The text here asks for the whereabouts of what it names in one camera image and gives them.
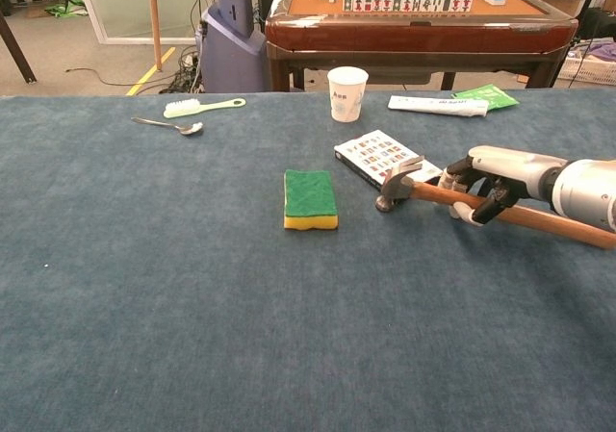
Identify white box with tile print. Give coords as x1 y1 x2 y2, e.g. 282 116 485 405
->
333 129 444 193

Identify brown mahjong table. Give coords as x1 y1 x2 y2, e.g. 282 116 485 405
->
264 0 579 92

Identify green cloth on floor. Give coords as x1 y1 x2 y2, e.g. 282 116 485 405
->
45 0 90 19

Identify black cable bundle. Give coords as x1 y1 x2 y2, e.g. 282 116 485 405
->
161 46 206 95

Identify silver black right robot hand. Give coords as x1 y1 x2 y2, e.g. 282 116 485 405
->
440 145 569 228

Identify blue table cloth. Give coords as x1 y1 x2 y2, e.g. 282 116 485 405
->
0 89 616 432

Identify wooden handled claw hammer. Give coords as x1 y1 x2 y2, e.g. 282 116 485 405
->
374 155 616 251

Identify white toothpaste tube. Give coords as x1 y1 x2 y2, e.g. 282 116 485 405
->
387 94 490 118

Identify black table leg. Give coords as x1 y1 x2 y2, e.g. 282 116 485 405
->
0 11 39 86

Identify grey blue machine pedestal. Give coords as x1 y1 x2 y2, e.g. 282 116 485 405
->
197 0 270 94

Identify wooden pole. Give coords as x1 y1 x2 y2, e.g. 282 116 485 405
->
146 0 164 72

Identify face-up mahjong tile row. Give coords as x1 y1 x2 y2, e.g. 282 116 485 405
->
342 0 475 14

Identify purple cloth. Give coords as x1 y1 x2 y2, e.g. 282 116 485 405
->
581 39 616 63

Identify green foil packet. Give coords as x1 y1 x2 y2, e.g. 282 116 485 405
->
450 83 521 112

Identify white framed glass partition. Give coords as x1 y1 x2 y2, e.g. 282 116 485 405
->
71 0 203 46

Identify light green brush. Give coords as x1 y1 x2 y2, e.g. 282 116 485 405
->
163 96 247 119

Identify green yellow sponge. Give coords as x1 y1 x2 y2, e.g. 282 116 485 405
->
283 168 340 232

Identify white plastic basket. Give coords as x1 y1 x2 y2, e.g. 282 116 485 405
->
557 49 616 87

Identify white paper cup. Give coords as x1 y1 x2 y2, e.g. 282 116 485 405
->
326 65 370 124

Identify metal spoon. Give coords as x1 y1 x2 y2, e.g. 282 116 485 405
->
130 116 205 138

